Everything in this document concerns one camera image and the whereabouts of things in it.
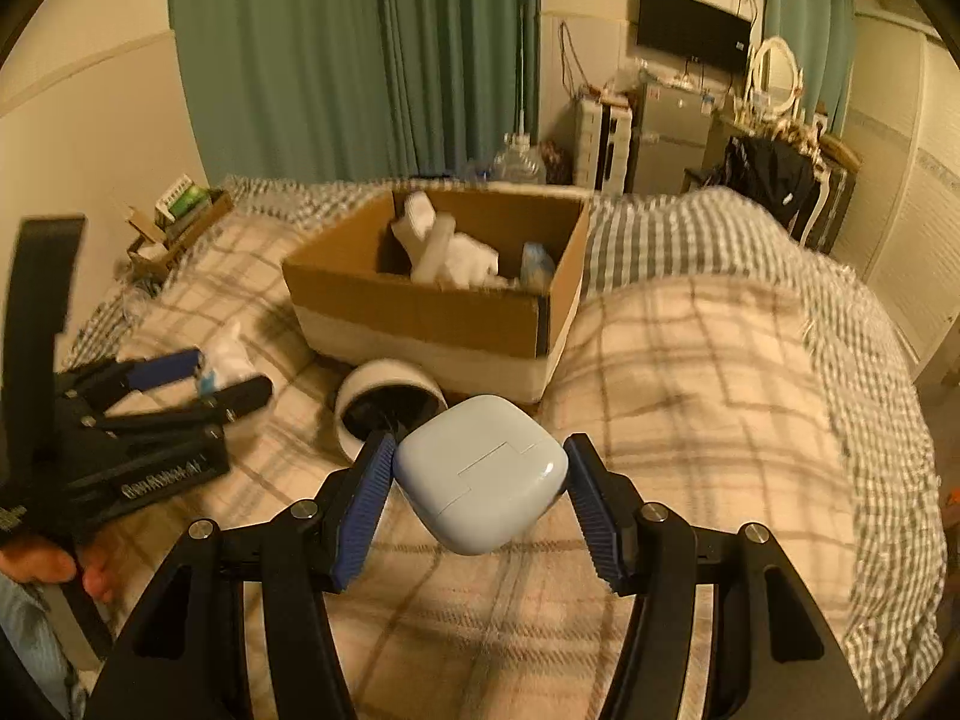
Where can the small open cardboard tray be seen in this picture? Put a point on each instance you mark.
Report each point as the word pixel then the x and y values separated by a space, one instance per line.
pixel 187 229

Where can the black wall television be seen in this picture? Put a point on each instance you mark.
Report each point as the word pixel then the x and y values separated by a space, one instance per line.
pixel 694 30

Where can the pale blue packet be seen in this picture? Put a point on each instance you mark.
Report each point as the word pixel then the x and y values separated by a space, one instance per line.
pixel 537 262

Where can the white round container black inside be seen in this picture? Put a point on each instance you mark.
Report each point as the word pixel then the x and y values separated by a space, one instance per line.
pixel 375 397

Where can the wide green curtain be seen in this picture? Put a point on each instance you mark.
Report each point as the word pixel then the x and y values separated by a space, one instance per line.
pixel 337 52

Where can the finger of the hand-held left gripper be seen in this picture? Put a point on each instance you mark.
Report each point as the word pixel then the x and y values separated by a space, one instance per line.
pixel 161 367
pixel 232 397

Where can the white wardrobe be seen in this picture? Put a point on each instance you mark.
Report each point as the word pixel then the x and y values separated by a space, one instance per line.
pixel 900 165

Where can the white packet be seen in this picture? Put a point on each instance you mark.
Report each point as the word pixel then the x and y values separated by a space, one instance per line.
pixel 225 360

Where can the white tube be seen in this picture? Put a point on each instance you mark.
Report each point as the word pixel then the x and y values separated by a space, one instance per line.
pixel 437 249

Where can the white drawer cabinet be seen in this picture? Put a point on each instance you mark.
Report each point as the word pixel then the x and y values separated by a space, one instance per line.
pixel 600 142

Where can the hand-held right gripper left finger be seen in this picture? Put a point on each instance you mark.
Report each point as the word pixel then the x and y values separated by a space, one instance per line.
pixel 366 514

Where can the beige plaid blanket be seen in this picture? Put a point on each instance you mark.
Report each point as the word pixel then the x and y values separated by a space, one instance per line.
pixel 712 390

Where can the grey checked bedsheet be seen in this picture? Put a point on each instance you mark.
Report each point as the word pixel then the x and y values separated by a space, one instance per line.
pixel 637 236

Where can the person's left hand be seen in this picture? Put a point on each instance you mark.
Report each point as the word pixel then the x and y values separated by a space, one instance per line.
pixel 45 562

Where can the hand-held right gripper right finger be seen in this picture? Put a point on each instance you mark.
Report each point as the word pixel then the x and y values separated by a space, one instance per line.
pixel 594 517

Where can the white cloth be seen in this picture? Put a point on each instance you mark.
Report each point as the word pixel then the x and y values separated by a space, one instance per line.
pixel 476 262

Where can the white bottle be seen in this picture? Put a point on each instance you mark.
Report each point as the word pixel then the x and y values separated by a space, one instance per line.
pixel 415 221

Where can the narrow green curtain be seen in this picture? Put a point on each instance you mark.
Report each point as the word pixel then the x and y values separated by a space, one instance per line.
pixel 814 22

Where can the person's left forearm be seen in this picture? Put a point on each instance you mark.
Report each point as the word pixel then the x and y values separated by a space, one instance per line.
pixel 30 652

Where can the light blue rounded case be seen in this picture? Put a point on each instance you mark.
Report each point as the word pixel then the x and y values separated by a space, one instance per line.
pixel 480 476

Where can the black clothing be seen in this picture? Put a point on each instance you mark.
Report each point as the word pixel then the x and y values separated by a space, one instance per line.
pixel 772 169

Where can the silver fridge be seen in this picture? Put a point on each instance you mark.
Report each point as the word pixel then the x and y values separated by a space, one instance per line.
pixel 667 139

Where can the cardboard box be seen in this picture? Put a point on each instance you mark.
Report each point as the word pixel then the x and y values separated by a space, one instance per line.
pixel 442 315

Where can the white oval mirror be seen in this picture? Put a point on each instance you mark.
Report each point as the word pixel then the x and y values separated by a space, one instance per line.
pixel 776 75

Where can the green box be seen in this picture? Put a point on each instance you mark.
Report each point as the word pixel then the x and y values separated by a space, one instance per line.
pixel 182 199

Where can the clear water jug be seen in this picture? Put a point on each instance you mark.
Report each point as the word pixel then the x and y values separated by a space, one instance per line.
pixel 519 161

